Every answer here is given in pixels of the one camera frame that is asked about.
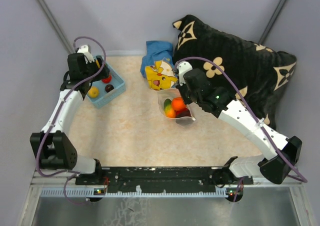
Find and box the blue plastic basket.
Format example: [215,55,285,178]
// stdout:
[85,62,126,108]

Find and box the blue yellow pikachu cloth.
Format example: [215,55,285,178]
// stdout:
[140,41,178,91]

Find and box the dark purple toy fruit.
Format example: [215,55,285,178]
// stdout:
[104,84,114,93]

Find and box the aluminium frame rail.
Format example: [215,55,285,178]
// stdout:
[31,165,302,201]

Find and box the red toy apple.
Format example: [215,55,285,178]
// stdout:
[175,111,182,118]

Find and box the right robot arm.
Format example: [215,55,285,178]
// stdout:
[178,68,302,184]

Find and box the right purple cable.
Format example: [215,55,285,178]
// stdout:
[173,56,308,203]

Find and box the right metal corner post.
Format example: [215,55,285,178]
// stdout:
[258,0,289,44]

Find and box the metal corner post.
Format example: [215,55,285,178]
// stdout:
[258,0,289,44]
[35,0,75,54]

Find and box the left metal corner post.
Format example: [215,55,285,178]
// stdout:
[35,0,75,54]

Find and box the orange toy fruit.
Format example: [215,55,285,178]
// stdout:
[171,97,187,111]

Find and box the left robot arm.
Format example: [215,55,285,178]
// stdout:
[29,52,110,184]

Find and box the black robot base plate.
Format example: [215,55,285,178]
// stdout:
[75,166,240,194]

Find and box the clear dotted zip top bag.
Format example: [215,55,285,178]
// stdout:
[157,88,196,126]

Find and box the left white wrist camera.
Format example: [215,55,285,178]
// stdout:
[75,45,95,64]

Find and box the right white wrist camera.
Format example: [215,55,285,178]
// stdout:
[173,61,193,86]

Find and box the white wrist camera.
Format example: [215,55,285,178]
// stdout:
[75,45,95,64]
[173,61,193,86]

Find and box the dark maroon toy plum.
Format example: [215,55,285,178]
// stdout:
[178,108,191,118]

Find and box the yellow toy lemon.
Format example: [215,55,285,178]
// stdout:
[87,86,100,98]

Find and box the green orange toy mango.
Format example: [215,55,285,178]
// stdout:
[163,98,176,118]

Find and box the black floral pillow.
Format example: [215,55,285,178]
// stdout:
[172,15,297,129]

